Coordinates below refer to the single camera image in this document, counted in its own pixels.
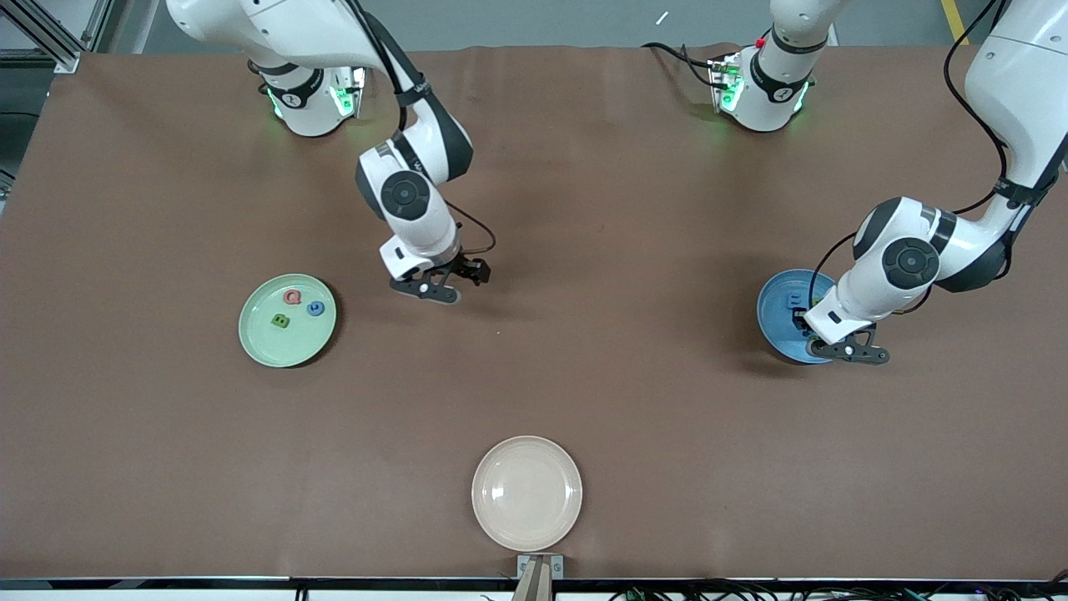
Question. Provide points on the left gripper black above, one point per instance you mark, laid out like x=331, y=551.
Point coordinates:
x=806, y=320

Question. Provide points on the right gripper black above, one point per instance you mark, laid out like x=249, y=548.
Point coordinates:
x=464, y=266

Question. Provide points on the blue foam letter E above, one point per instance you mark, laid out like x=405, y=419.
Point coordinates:
x=794, y=300

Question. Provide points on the blue foam letter G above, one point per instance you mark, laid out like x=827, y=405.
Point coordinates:
x=309, y=308

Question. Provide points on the red foam letter Q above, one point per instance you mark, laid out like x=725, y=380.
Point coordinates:
x=286, y=296

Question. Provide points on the green foam letter B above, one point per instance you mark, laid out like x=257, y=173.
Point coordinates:
x=281, y=320

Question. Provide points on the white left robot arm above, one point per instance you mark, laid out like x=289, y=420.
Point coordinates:
x=1026, y=83

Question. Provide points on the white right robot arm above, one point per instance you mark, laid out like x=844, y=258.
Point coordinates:
x=250, y=25

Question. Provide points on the blue round plate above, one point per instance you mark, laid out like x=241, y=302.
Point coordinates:
x=776, y=321

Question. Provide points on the brown table mat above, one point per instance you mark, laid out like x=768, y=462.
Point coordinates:
x=534, y=376

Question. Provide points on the green round plate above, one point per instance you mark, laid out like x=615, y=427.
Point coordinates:
x=267, y=346

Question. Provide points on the cream round plate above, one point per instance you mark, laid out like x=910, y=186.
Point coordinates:
x=527, y=493

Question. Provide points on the metal camera stand bracket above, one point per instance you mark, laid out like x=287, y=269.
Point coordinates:
x=540, y=576

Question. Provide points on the aluminium frame profile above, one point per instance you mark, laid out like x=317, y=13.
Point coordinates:
x=50, y=37

